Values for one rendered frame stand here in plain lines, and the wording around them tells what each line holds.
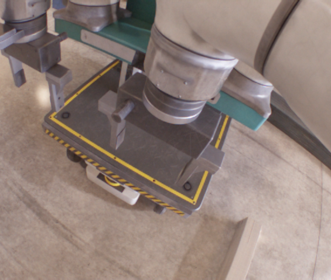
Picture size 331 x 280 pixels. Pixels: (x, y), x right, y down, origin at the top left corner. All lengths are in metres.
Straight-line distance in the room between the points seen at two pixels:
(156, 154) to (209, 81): 0.63
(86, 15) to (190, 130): 0.46
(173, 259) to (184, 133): 0.83
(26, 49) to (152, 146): 0.59
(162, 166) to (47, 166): 0.62
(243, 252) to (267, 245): 0.27
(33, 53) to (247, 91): 0.42
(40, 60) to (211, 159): 0.30
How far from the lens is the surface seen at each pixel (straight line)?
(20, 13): 0.35
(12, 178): 1.17
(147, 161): 0.77
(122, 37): 0.56
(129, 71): 0.85
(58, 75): 0.37
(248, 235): 1.11
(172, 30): 0.18
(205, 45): 0.17
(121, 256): 0.99
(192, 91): 0.20
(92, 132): 0.83
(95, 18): 0.61
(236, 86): 0.48
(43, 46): 0.36
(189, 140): 0.26
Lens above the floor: 0.98
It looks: 51 degrees down
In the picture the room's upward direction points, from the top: 24 degrees clockwise
